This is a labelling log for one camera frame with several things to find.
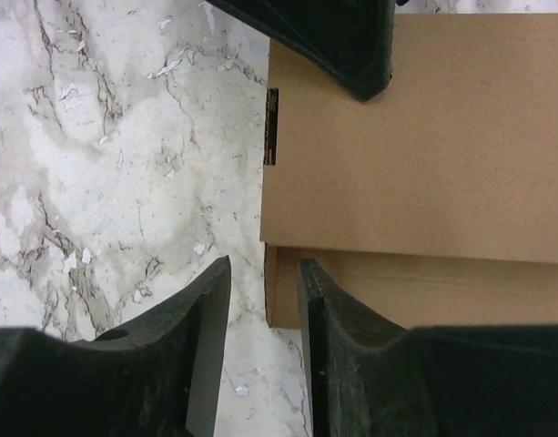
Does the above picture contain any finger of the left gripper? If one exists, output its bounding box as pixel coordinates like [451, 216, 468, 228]
[209, 0, 406, 102]

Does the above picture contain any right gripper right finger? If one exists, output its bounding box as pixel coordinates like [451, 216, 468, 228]
[298, 259, 558, 436]

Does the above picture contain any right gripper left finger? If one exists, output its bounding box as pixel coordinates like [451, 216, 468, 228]
[0, 257, 231, 436]

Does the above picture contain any cardboard box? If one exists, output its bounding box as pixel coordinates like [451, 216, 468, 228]
[260, 13, 558, 329]

